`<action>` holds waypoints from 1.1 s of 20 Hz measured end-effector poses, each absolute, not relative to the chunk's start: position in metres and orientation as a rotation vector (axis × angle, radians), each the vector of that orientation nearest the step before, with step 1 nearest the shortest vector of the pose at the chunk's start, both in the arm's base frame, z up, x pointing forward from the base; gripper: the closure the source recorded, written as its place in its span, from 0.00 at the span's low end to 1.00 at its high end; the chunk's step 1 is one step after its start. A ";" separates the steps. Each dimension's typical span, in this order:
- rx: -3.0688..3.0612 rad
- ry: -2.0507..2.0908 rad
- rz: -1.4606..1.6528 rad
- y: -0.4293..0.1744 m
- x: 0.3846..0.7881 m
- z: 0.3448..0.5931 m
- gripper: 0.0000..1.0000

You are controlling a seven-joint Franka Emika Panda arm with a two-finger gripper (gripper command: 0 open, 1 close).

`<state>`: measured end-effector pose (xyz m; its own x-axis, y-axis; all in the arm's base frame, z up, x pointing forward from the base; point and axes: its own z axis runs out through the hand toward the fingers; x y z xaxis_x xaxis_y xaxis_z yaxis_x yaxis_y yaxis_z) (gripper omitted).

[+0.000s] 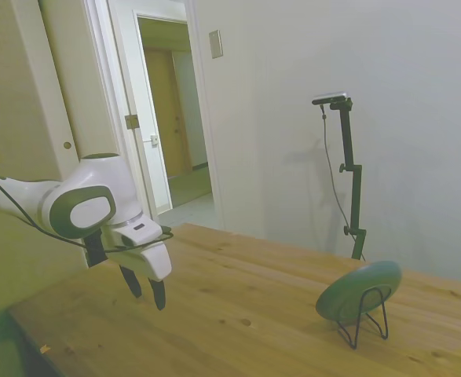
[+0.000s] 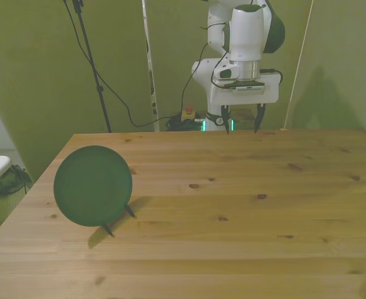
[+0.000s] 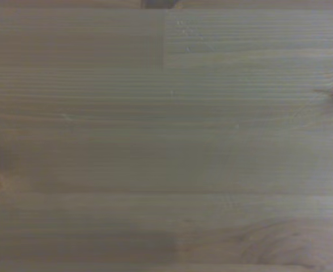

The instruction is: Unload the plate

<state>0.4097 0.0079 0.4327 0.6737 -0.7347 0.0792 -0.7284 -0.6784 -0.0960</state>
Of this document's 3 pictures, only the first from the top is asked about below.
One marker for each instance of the metal door latch plate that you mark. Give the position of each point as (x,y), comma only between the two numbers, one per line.
(154,140)

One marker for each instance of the black camera on stand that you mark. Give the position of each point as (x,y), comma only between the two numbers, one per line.
(330,98)

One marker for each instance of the grey-green round plate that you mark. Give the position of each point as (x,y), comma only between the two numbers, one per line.
(355,286)

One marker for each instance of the brass door hinge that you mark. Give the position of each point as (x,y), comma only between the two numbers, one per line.
(131,122)

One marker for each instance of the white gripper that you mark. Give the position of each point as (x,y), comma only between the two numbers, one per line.
(157,261)

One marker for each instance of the beige wall switch plate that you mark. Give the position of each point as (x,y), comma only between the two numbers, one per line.
(215,44)

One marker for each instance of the black box behind table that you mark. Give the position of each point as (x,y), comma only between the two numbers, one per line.
(96,251)

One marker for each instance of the black camera stand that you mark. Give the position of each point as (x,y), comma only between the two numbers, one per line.
(352,165)

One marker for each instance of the white open door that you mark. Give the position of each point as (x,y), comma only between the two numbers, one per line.
(136,78)

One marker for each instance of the brown hallway door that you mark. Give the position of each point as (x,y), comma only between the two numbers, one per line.
(167,110)

